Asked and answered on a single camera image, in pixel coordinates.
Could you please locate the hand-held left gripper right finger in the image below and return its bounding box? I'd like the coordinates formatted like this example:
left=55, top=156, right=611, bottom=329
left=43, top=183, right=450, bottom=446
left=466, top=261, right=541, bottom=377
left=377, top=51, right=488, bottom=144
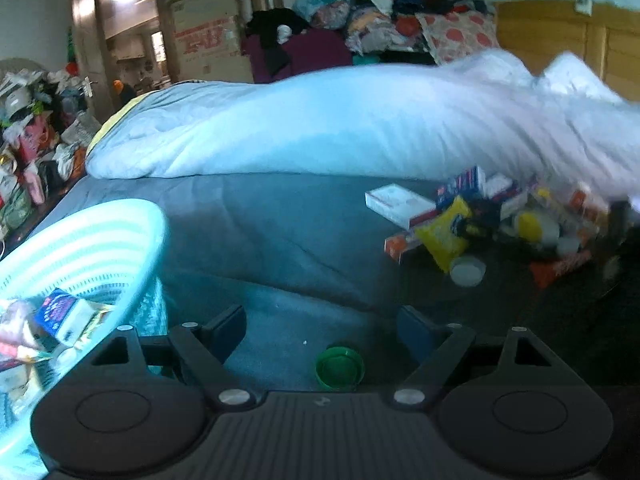
left=392, top=305, right=556, bottom=406

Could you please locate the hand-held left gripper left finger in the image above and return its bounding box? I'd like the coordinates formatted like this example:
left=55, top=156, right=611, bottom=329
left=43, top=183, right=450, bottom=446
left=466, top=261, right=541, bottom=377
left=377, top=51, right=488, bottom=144
left=87, top=304, right=256, bottom=408

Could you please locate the white round lid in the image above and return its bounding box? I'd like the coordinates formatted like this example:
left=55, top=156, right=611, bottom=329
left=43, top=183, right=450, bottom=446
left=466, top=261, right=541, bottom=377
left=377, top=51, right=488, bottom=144
left=449, top=255, right=487, bottom=287

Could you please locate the light blue plastic basket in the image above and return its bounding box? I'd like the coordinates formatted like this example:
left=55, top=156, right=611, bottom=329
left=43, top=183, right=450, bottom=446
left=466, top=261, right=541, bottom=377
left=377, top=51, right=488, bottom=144
left=0, top=199, right=170, bottom=480

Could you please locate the green bottle cap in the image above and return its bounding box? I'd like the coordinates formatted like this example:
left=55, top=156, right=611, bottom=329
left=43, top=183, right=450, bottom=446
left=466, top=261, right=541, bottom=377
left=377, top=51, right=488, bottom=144
left=315, top=346, right=366, bottom=391

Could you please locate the orange and white long box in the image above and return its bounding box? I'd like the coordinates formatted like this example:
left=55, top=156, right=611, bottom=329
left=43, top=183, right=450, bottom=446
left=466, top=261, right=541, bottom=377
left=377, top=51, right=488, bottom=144
left=384, top=232, right=426, bottom=265

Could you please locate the yellow tissue packet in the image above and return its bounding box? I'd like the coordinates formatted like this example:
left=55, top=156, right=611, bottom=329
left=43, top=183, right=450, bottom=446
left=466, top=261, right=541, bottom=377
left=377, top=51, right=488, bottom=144
left=415, top=196, right=473, bottom=273

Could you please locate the white box with red print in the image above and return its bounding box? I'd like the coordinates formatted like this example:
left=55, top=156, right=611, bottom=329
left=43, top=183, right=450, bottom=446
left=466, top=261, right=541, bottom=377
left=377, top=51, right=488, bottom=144
left=365, top=183, right=438, bottom=228

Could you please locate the blue red white box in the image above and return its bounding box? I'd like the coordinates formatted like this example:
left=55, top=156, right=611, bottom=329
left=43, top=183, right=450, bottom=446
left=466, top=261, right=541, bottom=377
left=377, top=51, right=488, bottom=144
left=437, top=166, right=487, bottom=207

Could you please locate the yellow and white round bottle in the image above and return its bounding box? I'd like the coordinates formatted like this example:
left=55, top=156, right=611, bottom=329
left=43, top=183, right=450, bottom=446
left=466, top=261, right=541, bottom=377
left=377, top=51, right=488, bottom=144
left=510, top=210, right=561, bottom=246

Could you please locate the orange packet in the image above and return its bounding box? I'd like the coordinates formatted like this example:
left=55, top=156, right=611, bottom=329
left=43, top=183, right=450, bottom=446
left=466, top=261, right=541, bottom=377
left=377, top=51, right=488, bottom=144
left=530, top=250, right=593, bottom=288

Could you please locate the blue and white carton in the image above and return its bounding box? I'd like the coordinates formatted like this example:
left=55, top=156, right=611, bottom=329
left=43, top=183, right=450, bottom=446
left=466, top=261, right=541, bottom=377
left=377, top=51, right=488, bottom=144
left=34, top=288, right=113, bottom=348

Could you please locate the white and red small box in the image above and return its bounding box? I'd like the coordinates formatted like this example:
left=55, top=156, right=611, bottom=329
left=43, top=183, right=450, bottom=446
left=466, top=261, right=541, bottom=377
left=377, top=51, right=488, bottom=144
left=482, top=172, right=526, bottom=207

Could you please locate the small white cap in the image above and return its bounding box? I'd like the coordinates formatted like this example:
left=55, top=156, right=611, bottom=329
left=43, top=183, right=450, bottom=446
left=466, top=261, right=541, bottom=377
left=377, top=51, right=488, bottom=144
left=555, top=235, right=583, bottom=257

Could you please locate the pink and white packet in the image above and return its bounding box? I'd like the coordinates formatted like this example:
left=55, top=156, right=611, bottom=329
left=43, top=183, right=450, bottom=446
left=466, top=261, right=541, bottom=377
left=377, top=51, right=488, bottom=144
left=0, top=299, right=51, bottom=361

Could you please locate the white duvet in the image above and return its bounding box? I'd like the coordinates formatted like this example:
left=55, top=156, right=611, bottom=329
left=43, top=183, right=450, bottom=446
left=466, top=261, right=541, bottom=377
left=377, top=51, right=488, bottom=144
left=85, top=50, right=640, bottom=206

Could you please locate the pile of household clutter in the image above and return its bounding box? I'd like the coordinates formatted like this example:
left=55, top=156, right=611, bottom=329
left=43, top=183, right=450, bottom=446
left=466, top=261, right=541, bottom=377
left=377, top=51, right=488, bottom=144
left=0, top=57, right=103, bottom=256

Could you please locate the pile of clothes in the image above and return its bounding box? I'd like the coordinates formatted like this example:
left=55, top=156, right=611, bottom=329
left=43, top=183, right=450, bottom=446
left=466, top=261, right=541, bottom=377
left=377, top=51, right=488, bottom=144
left=242, top=0, right=496, bottom=83

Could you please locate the red dotted pillow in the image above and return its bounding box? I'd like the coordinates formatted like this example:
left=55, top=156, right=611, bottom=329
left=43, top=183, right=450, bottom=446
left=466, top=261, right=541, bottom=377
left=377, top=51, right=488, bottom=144
left=415, top=10, right=501, bottom=66

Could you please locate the stack of cardboard boxes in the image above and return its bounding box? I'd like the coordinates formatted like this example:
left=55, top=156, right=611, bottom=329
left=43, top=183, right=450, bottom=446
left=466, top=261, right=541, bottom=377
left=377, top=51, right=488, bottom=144
left=152, top=0, right=253, bottom=83

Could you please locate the brown wooden door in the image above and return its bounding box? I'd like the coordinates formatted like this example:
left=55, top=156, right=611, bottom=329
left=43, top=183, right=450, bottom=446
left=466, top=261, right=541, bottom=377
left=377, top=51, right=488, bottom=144
left=67, top=0, right=113, bottom=126

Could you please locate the wooden headboard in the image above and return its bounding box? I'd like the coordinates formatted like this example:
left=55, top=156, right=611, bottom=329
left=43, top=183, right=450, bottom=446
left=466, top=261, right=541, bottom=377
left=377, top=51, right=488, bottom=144
left=492, top=0, right=640, bottom=106

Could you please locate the blue plastic bag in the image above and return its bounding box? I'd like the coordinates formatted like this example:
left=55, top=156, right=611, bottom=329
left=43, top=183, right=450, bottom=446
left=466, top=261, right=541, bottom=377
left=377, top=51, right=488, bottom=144
left=292, top=0, right=351, bottom=28

